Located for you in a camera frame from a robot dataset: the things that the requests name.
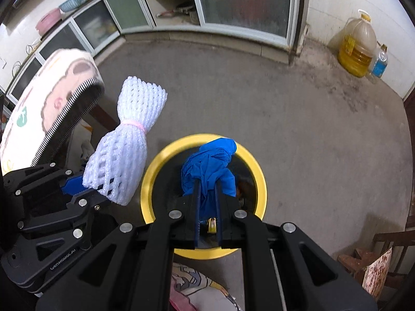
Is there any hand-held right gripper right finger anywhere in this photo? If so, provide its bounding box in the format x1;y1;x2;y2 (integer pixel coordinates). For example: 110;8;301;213
214;178;378;311

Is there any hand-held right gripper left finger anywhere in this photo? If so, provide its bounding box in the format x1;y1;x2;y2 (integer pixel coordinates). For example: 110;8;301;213
35;178;203;311

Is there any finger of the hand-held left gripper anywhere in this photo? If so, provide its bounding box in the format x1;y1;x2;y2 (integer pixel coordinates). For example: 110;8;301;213
18;193;112;250
3;163;95;203

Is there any blue glove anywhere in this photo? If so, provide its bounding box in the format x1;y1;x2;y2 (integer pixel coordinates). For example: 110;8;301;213
181;138;237;224

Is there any yellow trash bin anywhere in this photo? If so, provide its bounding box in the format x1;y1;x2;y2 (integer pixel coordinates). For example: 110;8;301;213
140;133;268;260

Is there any white foam fruit net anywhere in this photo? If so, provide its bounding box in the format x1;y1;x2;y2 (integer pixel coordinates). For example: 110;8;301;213
82;76;168;206

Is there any printed cloth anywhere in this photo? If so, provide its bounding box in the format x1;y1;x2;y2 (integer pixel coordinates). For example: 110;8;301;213
170;262;242;311

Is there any wooden table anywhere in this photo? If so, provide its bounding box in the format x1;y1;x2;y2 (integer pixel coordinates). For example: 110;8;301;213
73;102;119;137

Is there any pink rubber band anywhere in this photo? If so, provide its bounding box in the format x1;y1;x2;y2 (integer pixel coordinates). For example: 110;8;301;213
118;120;147;133

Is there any pink plastic basin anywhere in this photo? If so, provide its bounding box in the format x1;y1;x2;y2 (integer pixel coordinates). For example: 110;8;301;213
36;8;64;34

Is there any wooden chair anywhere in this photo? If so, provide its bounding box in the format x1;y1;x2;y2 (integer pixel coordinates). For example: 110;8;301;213
337;215;415;302

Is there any grey glass-door cabinet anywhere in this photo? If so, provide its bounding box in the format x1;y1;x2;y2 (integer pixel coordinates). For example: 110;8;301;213
5;0;308;104

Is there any yellow cooking oil jug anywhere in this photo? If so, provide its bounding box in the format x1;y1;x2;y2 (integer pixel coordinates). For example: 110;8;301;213
337;9;378;78

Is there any clear water bottle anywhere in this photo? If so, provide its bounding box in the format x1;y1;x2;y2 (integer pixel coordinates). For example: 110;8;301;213
368;44;389;79

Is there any red-handled pan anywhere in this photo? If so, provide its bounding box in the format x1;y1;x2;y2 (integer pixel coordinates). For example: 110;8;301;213
156;2;199;24

